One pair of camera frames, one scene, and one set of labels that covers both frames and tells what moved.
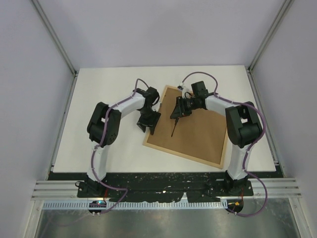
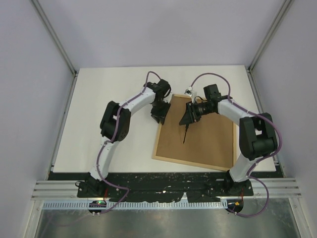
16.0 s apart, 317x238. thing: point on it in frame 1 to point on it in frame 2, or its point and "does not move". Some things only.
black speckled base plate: [158, 186] does not move
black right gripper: [180, 110] to [190, 116]
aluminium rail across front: [263, 188] does not move
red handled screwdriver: [176, 120] to [186, 128]
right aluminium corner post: [267, 38] does not move
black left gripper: [152, 123] to [160, 116]
